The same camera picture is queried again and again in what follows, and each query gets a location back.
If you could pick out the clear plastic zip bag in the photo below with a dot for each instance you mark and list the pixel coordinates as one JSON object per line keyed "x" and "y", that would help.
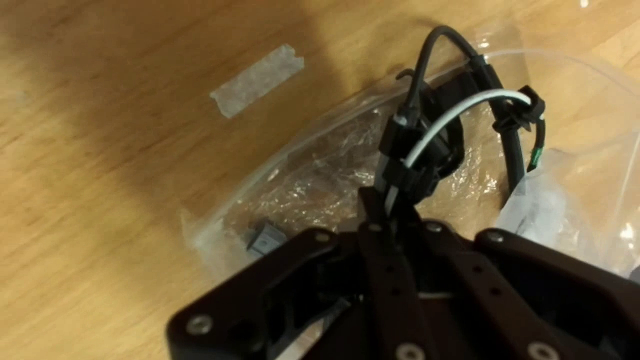
{"x": 321, "y": 180}

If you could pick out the small grey connector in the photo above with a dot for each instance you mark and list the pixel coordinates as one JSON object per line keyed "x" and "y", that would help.
{"x": 264, "y": 238}

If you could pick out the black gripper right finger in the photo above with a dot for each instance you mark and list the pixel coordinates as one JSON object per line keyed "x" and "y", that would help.
{"x": 520, "y": 287}

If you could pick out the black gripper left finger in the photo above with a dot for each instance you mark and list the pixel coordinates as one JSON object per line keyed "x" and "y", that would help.
{"x": 281, "y": 293}

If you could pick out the clear tape strip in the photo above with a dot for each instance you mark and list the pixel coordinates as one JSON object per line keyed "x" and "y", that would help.
{"x": 256, "y": 81}

